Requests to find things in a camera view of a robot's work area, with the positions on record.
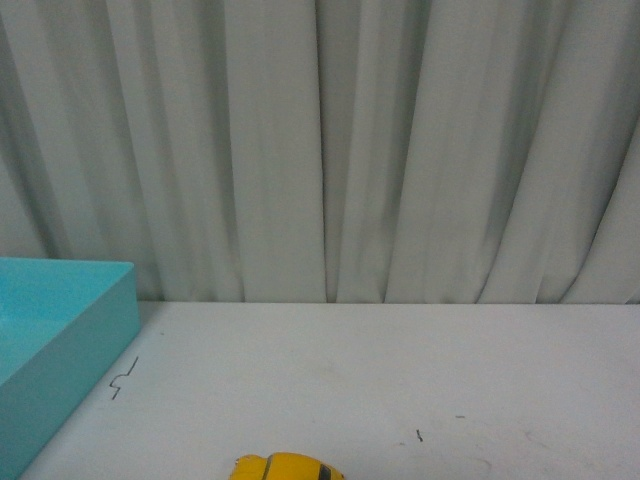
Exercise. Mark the grey pleated curtain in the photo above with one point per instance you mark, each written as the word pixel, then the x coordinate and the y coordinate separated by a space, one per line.
pixel 328 151

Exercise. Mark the yellow beetle toy car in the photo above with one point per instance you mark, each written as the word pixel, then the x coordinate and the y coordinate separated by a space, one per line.
pixel 283 466

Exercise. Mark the turquoise storage box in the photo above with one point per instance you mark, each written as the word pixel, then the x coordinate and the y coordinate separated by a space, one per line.
pixel 63 324

